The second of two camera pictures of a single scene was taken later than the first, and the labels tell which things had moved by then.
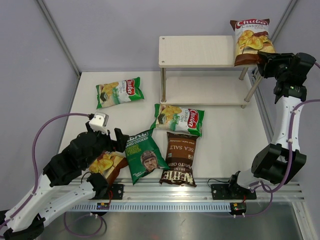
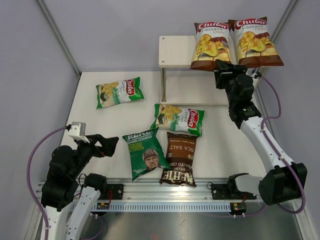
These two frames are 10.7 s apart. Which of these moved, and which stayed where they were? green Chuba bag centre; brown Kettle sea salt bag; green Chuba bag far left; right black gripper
Moved: right black gripper
Stayed: green Chuba bag centre; brown Kettle sea salt bag; green Chuba bag far left
